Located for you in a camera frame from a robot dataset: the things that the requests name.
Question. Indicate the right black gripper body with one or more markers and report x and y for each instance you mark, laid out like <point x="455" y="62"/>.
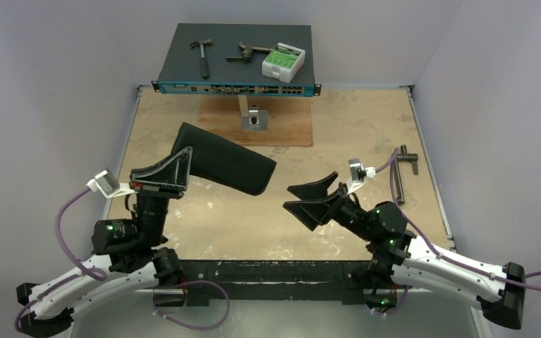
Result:
<point x="331" y="202"/>

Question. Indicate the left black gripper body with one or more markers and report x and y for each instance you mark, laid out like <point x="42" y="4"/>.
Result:
<point x="156" y="195"/>

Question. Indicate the wooden board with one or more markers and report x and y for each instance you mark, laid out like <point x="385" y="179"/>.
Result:
<point x="289" y="120"/>

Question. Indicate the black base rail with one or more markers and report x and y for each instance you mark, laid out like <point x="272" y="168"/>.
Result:
<point x="349" y="282"/>

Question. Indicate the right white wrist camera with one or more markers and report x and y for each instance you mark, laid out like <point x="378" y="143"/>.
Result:
<point x="359" y="175"/>

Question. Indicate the rusty metal clamp tool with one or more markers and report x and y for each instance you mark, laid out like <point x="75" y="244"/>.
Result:
<point x="247" y="52"/>

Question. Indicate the network switch rack unit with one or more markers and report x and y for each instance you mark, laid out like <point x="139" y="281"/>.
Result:
<point x="212" y="58"/>

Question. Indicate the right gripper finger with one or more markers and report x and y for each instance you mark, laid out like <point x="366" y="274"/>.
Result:
<point x="313" y="190"/>
<point x="315" y="212"/>

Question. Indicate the black zippered tool case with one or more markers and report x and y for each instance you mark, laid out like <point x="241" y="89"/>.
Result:
<point x="224" y="162"/>

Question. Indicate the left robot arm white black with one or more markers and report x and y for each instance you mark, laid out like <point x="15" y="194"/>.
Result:
<point x="127" y="254"/>

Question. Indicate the claw hammer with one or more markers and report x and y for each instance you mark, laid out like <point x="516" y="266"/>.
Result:
<point x="204" y="67"/>

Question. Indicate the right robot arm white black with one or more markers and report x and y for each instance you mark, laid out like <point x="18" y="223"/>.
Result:
<point x="399" y="256"/>

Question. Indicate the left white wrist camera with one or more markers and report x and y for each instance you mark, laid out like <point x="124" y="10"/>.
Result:
<point x="108" y="185"/>

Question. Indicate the metal stand bracket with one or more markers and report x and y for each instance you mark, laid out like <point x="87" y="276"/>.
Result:
<point x="252" y="117"/>

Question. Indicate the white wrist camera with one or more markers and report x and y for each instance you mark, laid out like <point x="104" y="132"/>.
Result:
<point x="108" y="185"/>
<point x="359" y="175"/>

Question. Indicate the white green plastic box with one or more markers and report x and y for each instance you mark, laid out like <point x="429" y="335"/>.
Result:
<point x="283" y="62"/>

